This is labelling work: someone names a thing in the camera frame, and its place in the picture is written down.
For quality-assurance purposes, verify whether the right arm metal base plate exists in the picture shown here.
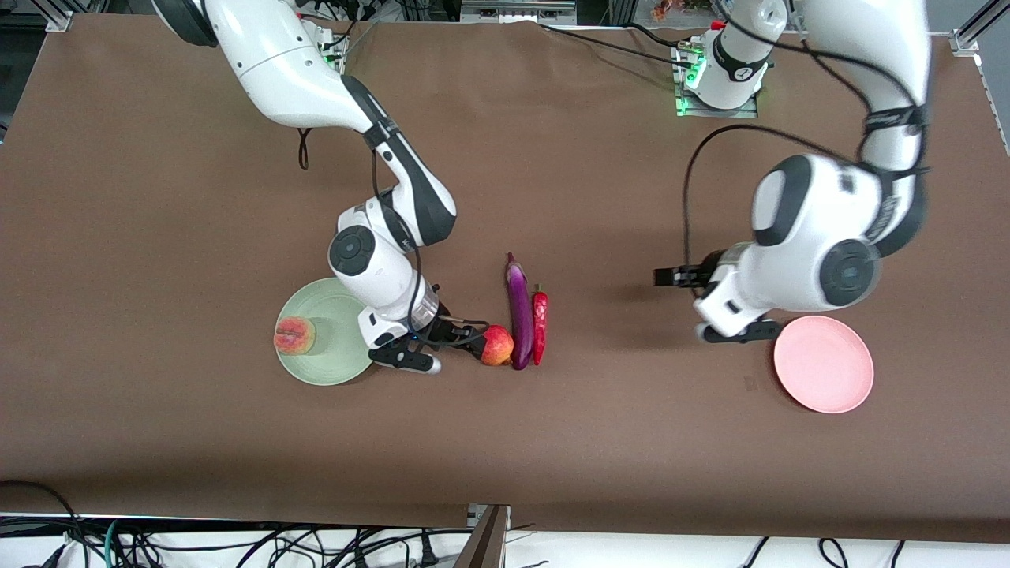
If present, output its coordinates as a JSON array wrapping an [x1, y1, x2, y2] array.
[[316, 35, 348, 76]]

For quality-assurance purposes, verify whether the pink round plate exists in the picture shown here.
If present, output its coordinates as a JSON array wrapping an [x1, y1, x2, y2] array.
[[773, 316, 875, 414]]

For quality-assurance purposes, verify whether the grey power strip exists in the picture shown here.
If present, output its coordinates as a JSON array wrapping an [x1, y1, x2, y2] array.
[[460, 0, 578, 24]]

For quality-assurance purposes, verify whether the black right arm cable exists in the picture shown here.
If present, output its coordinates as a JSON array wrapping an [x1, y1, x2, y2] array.
[[297, 126, 490, 352]]

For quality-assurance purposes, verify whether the thin black cable on cloth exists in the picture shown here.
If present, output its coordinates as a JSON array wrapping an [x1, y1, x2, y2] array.
[[537, 22, 695, 70]]

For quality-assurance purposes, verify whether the red round pomegranate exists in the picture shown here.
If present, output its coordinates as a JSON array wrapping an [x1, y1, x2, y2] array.
[[480, 324, 515, 368]]

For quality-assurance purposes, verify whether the brown table cloth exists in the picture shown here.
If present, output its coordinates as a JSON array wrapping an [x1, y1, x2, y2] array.
[[0, 14, 1010, 545]]

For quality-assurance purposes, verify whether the pale green round plate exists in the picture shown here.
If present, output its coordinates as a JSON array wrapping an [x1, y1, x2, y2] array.
[[274, 277, 387, 387]]

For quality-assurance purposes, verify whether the aluminium corner profile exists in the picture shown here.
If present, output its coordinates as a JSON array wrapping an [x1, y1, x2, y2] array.
[[949, 0, 1010, 58]]

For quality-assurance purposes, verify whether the long purple eggplant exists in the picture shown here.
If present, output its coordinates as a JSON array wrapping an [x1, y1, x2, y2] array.
[[505, 252, 536, 372]]

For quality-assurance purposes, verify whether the aluminium table edge rail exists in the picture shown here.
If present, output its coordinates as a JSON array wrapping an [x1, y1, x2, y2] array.
[[974, 55, 1010, 151]]

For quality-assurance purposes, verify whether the teal cable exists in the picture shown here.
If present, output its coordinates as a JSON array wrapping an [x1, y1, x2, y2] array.
[[103, 518, 127, 568]]

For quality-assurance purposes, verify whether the black looped floor cable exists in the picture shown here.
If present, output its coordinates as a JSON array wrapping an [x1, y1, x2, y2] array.
[[0, 480, 89, 568]]

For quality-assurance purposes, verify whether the orange pink peach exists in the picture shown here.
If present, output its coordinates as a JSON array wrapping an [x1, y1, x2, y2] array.
[[273, 316, 317, 357]]

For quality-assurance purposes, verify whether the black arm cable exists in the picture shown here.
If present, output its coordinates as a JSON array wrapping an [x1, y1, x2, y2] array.
[[683, 16, 928, 289], [297, 126, 490, 352]]

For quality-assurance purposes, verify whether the red chili pepper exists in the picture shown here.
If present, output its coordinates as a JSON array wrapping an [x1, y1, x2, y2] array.
[[531, 284, 550, 366]]

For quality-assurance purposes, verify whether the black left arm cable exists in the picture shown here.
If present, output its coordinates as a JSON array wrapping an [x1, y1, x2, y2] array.
[[683, 16, 928, 289]]

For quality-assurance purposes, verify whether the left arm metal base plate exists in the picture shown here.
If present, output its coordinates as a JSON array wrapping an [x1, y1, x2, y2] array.
[[675, 43, 760, 119]]

